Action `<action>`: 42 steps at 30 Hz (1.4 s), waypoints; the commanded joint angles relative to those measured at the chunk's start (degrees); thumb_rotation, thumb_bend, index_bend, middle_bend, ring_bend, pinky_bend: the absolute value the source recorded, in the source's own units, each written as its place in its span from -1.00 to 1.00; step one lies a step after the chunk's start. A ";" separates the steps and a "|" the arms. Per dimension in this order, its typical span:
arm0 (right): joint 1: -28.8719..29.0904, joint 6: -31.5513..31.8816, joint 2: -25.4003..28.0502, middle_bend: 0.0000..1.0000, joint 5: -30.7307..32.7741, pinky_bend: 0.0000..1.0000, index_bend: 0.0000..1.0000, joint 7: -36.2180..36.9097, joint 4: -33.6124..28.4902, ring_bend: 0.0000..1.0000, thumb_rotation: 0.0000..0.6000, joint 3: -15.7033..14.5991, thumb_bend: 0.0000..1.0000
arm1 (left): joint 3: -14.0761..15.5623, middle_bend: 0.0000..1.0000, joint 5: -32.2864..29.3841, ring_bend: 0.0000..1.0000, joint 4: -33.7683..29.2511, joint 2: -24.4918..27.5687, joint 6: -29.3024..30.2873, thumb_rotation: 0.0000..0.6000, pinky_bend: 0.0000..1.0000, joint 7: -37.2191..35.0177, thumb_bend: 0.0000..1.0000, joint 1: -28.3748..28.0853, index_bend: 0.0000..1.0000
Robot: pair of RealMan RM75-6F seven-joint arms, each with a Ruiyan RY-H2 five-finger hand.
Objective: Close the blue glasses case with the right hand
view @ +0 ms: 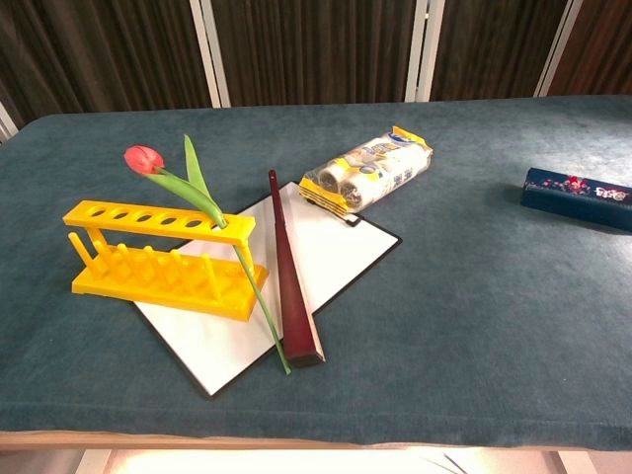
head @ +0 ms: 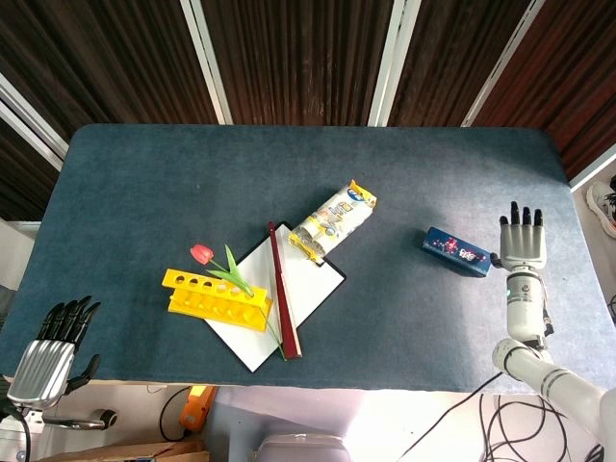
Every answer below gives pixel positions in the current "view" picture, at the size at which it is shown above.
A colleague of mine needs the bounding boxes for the blue glasses case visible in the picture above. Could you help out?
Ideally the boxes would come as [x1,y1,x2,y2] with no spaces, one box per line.
[519,166,632,233]

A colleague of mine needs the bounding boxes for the white clipboard with black edge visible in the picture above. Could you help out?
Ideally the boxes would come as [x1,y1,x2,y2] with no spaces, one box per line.
[132,180,404,399]

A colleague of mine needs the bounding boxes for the dark red folded fan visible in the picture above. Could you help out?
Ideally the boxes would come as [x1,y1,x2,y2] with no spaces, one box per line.
[267,169,327,368]

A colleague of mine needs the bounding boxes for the pack of rolled plastic bags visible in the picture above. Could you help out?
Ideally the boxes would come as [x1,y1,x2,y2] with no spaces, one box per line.
[298,124,435,215]

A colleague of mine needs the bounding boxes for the teal blue tablecloth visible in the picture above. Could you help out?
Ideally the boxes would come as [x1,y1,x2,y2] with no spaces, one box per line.
[0,94,632,451]

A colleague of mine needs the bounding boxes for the yellow plastic test tube rack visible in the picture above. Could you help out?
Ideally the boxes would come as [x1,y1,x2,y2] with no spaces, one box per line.
[62,198,271,323]

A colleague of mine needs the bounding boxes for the dark brown curtain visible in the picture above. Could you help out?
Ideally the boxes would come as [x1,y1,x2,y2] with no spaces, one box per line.
[0,0,632,130]

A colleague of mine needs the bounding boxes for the red tulip with green stem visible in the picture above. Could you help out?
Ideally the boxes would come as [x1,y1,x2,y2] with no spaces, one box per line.
[123,133,293,376]

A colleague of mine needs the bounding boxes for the white partition post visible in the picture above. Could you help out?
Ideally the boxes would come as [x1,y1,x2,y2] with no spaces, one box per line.
[533,0,585,99]
[189,0,232,109]
[0,100,21,143]
[404,0,446,104]

